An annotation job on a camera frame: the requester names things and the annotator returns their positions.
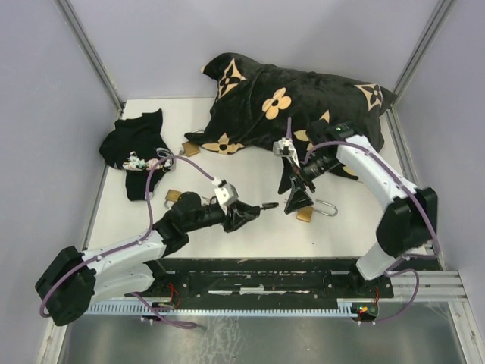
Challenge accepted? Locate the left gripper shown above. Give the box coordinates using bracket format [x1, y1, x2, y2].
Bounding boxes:
[185, 199, 257, 233]

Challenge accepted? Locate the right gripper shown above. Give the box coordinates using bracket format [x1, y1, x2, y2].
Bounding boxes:
[277, 152, 340, 215]

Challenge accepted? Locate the black padlock shackle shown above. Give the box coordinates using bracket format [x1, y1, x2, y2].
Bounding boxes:
[260, 202, 279, 210]

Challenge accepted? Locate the medium brass padlock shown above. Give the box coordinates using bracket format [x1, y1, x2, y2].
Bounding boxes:
[164, 189, 182, 209]

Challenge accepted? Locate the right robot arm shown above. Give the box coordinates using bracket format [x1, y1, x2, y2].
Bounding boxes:
[273, 121, 438, 297]

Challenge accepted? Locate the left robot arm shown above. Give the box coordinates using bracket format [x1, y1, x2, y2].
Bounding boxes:
[35, 192, 264, 326]

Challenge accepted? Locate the large brass padlock long shackle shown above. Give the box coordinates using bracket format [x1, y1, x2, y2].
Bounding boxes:
[296, 199, 339, 223]

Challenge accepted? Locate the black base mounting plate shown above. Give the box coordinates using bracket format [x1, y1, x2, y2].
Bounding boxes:
[141, 258, 394, 306]

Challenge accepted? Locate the brass padlock near pillow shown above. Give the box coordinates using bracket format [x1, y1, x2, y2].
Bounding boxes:
[180, 142, 200, 158]

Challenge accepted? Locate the black floral pillow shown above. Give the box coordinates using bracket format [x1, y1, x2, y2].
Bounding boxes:
[185, 52, 397, 158]

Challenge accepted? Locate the black printed garment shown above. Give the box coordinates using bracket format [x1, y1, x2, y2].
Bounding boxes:
[99, 109, 174, 202]

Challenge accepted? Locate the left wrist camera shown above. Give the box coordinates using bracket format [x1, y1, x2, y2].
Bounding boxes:
[212, 177, 239, 207]

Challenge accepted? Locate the slotted cable duct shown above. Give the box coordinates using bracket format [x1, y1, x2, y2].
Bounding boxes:
[85, 294, 371, 318]

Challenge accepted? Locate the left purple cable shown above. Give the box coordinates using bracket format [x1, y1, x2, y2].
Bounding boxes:
[39, 155, 224, 330]

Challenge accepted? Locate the purple cable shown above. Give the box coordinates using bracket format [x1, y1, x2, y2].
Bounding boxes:
[39, 155, 224, 330]
[286, 117, 443, 326]

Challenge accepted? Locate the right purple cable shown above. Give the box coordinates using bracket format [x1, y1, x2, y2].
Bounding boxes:
[286, 117, 443, 326]

